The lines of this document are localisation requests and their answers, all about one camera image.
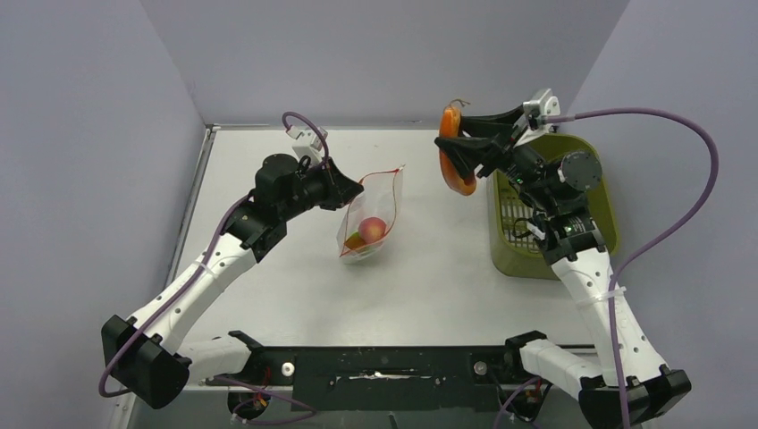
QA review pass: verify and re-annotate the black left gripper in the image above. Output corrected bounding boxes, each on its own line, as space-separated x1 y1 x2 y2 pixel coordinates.
280 156 364 221

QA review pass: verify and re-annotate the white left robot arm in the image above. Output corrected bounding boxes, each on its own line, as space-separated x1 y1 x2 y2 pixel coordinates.
98 154 364 409

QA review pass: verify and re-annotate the green toy starfruit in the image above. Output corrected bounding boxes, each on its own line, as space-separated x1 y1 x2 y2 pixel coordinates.
343 231 368 254

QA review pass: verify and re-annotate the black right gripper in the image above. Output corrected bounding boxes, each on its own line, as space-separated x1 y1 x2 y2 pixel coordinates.
436 105 560 212

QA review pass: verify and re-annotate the clear zip top bag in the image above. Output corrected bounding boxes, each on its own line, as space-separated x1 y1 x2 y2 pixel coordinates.
336 165 404 264

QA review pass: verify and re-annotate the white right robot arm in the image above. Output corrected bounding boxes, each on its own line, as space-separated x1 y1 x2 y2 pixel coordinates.
435 100 691 428

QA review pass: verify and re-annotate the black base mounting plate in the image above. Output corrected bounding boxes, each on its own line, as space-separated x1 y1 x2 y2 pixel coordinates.
233 345 529 412

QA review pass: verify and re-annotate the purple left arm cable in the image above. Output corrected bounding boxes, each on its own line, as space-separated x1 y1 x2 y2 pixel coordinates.
97 111 331 399

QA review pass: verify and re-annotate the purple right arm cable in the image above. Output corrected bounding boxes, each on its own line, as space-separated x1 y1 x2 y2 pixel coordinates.
538 106 721 429

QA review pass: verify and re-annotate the pink toy peach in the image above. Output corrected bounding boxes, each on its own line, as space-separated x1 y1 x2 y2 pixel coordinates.
358 216 387 244

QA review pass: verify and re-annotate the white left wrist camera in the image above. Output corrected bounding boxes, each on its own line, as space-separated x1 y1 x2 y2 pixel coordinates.
286 125 324 167

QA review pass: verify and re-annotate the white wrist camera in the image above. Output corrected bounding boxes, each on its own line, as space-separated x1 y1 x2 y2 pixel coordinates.
522 88 561 132
286 125 324 167

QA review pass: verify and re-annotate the olive green plastic tub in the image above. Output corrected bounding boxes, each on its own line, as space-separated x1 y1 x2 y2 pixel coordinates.
486 133 621 281

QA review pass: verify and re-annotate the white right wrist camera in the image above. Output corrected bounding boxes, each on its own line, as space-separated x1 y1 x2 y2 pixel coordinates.
522 88 561 132

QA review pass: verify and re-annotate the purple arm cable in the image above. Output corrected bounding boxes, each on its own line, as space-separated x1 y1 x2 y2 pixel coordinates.
538 106 721 429
97 111 331 399

